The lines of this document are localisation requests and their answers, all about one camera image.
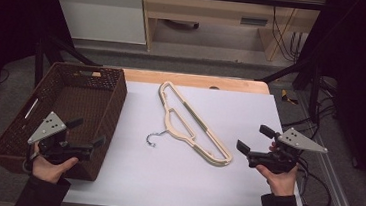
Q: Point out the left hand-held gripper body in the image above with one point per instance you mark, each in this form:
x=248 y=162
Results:
x=48 y=128

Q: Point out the light wooden desk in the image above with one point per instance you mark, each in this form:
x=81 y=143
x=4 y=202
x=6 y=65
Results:
x=209 y=8

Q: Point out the black metal stand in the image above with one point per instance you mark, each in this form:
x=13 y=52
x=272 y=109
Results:
x=314 y=94
x=39 y=60

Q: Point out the person's right hand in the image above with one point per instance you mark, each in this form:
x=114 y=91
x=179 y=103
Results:
x=282 y=183

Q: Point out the brown woven plastic basket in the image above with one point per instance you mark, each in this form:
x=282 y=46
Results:
x=77 y=97

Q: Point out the person's left hand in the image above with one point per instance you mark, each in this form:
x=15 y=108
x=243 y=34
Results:
x=51 y=171

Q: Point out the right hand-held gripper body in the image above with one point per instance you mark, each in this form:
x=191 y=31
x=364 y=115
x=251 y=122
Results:
x=298 y=140

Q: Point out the aluminium rail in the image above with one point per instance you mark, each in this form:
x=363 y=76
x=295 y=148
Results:
x=339 y=200

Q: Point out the yellow and black tool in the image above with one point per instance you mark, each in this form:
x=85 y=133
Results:
x=285 y=97

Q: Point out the white cabinet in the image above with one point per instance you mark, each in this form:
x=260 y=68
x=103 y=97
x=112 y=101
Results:
x=101 y=15

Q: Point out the white table mat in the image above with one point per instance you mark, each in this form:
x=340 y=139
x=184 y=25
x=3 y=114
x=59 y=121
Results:
x=243 y=115

